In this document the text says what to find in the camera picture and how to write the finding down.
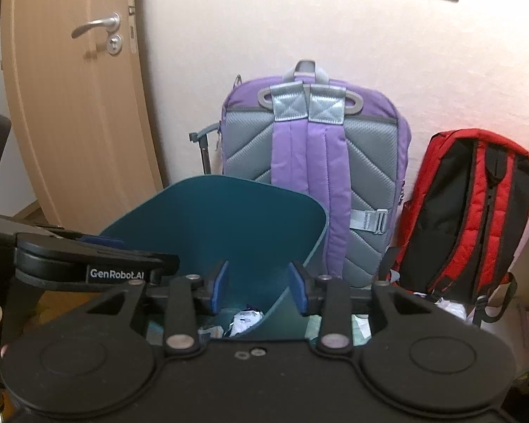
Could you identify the teal trash bin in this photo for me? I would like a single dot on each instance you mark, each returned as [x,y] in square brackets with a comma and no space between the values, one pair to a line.
[229,224]

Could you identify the white crumpled paper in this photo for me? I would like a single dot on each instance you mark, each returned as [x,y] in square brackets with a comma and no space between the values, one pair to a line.
[450,308]

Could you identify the light wooden door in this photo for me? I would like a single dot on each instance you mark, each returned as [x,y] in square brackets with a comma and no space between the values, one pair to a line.
[79,123]

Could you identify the red and black backpack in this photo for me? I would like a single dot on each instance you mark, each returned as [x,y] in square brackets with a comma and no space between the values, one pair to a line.
[458,211]

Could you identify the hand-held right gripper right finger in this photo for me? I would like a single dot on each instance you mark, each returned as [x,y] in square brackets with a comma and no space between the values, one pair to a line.
[297,291]

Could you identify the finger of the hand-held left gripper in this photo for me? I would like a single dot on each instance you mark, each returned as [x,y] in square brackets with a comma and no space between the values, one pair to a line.
[101,242]

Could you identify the purple and grey backpack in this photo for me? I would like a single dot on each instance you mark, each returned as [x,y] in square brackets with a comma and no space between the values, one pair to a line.
[308,172]

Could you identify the silver door lock cylinder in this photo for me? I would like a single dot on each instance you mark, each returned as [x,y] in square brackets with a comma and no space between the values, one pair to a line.
[114,44]

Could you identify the white crumpled wrapper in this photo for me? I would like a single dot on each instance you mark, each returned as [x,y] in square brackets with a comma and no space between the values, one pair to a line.
[246,320]

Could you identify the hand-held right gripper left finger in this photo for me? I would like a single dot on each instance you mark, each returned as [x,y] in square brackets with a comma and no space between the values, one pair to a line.
[219,288]

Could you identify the grey folding metal frame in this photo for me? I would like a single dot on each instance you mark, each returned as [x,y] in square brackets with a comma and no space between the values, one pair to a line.
[205,145]

